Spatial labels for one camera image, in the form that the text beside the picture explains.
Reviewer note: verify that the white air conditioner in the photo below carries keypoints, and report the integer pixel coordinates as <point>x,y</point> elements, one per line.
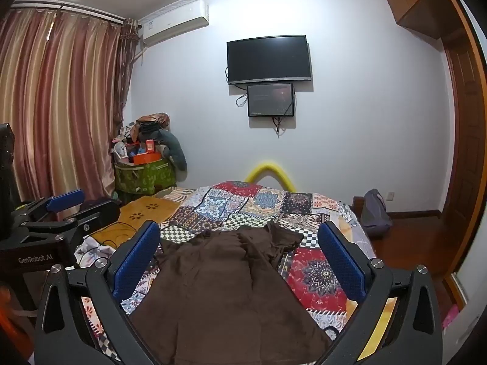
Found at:
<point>175,22</point>

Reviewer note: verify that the grey purple backpack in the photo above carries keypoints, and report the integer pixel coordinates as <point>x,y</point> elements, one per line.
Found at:
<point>374,213</point>

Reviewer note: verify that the yellow foam tube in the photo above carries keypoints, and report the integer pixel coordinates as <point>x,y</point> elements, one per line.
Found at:
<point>266,167</point>

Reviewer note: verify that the white curtain rail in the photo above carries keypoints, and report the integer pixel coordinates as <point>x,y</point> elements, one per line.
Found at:
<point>76,11</point>

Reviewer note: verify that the pale bed sheet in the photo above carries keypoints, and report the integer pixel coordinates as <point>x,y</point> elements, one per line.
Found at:
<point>359,220</point>

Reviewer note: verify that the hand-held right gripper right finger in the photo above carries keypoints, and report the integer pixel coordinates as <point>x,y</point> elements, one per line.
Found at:
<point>340,258</point>

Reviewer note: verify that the pink slipper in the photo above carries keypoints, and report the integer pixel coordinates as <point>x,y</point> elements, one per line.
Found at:
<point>452,316</point>

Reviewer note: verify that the wooden door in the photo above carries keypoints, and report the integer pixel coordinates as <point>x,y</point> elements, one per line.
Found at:
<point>462,129</point>

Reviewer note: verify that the flat orange box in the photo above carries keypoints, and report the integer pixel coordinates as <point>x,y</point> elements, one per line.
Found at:
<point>146,158</point>

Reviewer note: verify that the patchwork printed blanket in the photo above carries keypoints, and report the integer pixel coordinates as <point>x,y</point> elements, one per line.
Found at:
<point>319,273</point>

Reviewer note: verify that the dark wooden stool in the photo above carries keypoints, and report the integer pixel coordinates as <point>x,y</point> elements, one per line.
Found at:
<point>357,207</point>

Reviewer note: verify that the mustard yellow cushion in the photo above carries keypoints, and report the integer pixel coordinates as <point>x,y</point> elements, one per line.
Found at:
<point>152,207</point>

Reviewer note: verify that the small black monitor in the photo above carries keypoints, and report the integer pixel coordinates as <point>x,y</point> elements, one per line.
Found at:
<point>270,99</point>

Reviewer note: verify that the black wall television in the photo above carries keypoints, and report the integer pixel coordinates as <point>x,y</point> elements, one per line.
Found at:
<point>268,59</point>

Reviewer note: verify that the wooden framed panel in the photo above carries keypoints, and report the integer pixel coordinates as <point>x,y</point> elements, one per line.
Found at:
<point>471,258</point>

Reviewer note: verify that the small red box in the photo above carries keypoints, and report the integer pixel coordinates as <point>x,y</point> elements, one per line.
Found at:
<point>150,146</point>

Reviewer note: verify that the green fabric storage bag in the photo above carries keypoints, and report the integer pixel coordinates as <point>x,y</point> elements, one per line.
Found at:
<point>146,176</point>

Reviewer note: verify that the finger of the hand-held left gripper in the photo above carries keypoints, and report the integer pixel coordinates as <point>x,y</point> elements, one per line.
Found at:
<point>97,215</point>
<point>64,199</point>

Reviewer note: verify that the brown garment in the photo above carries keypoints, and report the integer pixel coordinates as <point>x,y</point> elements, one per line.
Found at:
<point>213,292</point>

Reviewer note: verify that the striped pink curtain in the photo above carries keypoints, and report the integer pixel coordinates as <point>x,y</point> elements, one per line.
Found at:
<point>64,102</point>

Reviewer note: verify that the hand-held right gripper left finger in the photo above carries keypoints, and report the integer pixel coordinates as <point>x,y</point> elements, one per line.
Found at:
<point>140,254</point>

